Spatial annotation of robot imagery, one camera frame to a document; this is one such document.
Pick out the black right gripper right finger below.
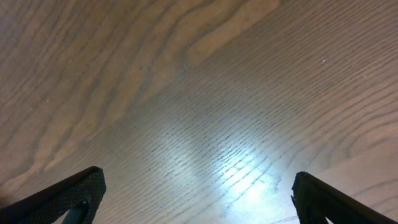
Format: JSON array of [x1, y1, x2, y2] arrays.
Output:
[[291, 172, 397, 224]]

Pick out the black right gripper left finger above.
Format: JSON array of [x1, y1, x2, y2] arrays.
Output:
[[1, 166, 106, 224]]

